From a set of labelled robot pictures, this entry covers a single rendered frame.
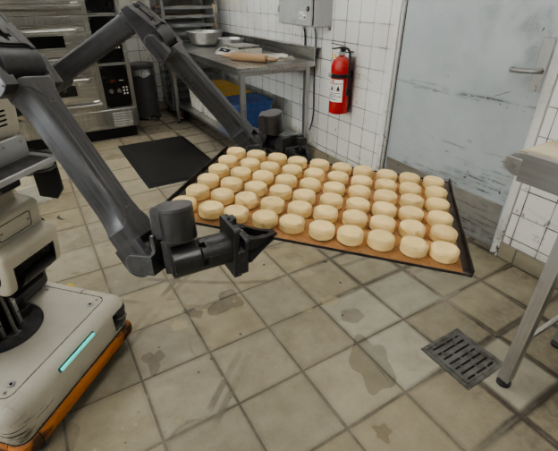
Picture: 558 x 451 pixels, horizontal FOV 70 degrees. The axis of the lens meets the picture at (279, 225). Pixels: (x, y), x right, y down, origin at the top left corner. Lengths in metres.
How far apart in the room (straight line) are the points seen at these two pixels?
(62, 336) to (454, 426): 1.50
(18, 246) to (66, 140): 0.74
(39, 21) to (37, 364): 3.43
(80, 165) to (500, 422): 1.66
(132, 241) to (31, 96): 0.28
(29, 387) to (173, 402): 0.51
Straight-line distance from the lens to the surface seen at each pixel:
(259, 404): 1.71
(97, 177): 0.73
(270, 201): 0.83
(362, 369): 1.85
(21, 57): 0.81
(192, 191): 0.87
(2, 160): 1.37
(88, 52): 1.29
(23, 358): 1.73
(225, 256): 0.70
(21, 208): 1.46
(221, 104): 1.18
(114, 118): 4.71
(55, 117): 0.76
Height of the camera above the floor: 1.40
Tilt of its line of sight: 31 degrees down
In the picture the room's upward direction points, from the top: straight up
